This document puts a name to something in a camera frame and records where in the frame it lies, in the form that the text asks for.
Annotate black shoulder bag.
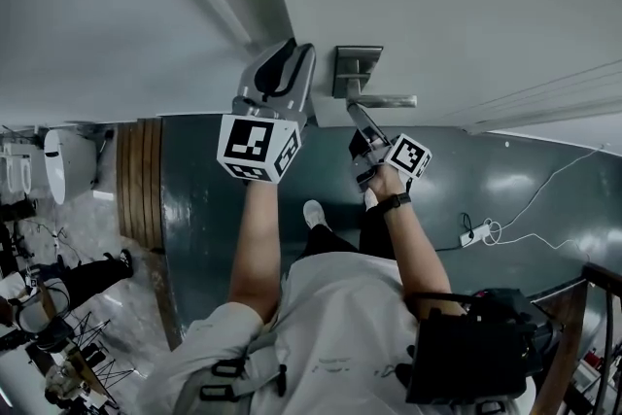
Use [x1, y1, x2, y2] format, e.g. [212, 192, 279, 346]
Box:
[404, 287, 544, 407]

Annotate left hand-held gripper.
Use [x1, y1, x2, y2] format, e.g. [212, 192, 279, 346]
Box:
[216, 37, 318, 186]

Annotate person's black trousers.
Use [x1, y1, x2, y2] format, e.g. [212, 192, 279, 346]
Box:
[296, 203, 397, 268]

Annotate brown wooden staircase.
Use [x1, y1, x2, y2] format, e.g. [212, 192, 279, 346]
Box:
[532, 262, 622, 415]

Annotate white bathtub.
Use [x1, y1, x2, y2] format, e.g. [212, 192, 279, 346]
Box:
[42, 127, 101, 206]

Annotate black cable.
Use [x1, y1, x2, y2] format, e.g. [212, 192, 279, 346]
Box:
[434, 212, 475, 254]

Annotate white cable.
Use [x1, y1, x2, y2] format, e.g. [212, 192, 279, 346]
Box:
[483, 144, 606, 252]

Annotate white power strip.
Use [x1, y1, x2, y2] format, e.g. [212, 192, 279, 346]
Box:
[459, 226, 493, 249]

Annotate black wristwatch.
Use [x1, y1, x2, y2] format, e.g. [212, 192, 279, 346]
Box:
[381, 191, 414, 219]

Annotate person's white shirt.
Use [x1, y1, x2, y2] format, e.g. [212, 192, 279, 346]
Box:
[138, 252, 487, 415]

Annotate silver door handle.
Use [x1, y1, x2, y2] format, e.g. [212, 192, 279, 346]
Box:
[331, 45, 419, 114]

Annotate person's left forearm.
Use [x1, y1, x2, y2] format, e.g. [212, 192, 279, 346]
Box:
[226, 179, 287, 323]

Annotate brown table with wire legs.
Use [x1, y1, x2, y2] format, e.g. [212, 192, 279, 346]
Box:
[26, 308, 137, 410]

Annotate gray backpack strap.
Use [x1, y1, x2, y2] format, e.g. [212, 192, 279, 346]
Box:
[170, 329, 289, 415]

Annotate person's right forearm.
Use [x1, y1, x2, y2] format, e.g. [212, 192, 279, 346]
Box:
[383, 203, 454, 302]

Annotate white toilet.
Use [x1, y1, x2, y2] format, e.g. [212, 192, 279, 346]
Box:
[0, 148, 34, 195]

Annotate stack of wooden planks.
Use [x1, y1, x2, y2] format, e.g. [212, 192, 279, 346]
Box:
[115, 118, 164, 255]

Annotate person's right hand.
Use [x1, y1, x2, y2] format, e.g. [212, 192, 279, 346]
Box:
[367, 163, 408, 206]

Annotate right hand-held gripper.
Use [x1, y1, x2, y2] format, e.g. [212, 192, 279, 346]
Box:
[344, 100, 433, 195]

